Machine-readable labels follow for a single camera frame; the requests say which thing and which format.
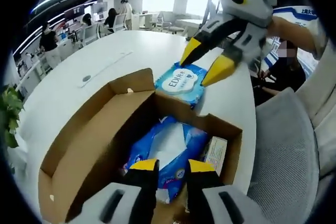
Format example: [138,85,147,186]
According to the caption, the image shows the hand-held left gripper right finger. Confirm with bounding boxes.
[186,158,260,224]

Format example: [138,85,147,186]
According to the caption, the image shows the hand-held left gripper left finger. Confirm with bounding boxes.
[83,157,160,224]

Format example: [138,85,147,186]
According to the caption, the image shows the blue tissue pack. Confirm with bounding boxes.
[123,115,209,204]

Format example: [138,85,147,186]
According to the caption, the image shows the blue wet wipes pack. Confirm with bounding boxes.
[154,61,209,109]

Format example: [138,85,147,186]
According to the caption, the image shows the brown cardboard shoe box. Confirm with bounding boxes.
[38,68,244,223]

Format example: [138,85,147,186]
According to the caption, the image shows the small white carton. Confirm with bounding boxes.
[203,136,228,175]

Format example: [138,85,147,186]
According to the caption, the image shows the blue white sign board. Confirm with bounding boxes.
[262,6,322,70]

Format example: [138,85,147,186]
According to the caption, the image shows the grey office chair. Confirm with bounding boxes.
[246,87,320,224]

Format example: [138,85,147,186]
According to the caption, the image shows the person's beige shirt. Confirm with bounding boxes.
[295,24,336,183]

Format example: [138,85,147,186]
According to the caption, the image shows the group of white office chairs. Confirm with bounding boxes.
[76,11,190,49]

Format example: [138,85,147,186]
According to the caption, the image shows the green plant in white pot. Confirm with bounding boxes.
[0,84,26,148]

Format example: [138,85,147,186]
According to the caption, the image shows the dark wall screen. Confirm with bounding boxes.
[64,6,85,23]

